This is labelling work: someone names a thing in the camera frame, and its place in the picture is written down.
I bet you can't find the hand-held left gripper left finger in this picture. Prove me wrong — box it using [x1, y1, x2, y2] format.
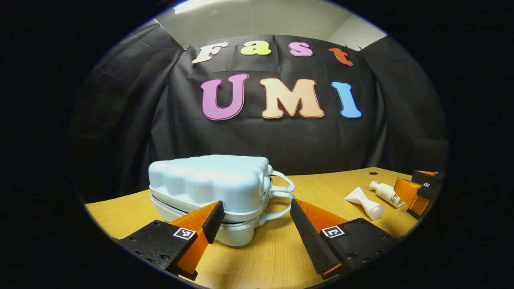
[118, 201, 225, 281]

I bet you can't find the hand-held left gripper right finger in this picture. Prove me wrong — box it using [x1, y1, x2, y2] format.
[290, 198, 402, 280]

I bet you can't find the white pump bottle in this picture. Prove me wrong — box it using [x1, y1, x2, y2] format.
[369, 181, 404, 208]

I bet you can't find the light blue suitcase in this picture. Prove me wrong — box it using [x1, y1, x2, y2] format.
[148, 155, 296, 246]

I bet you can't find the white squeeze tube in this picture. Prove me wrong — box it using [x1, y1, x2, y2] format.
[344, 187, 386, 221]

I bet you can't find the black backdrop cloth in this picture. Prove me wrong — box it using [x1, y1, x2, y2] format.
[70, 20, 448, 203]

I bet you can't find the ceiling light panel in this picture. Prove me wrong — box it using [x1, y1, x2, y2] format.
[174, 0, 225, 15]

